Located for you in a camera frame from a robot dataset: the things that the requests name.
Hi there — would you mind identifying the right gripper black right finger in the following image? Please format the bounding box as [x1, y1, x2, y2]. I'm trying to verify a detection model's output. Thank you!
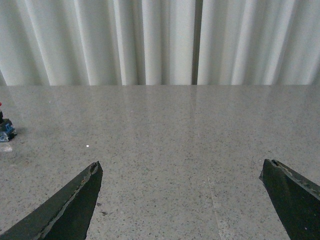
[259, 159, 320, 240]

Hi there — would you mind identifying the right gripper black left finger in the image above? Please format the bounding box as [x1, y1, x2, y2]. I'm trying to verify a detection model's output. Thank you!
[0, 162, 103, 240]

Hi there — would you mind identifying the red mushroom push button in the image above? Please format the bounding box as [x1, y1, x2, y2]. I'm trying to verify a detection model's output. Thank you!
[0, 110, 17, 143]

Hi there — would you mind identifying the white pleated curtain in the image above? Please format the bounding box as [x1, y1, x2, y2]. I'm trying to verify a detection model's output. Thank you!
[0, 0, 320, 86]

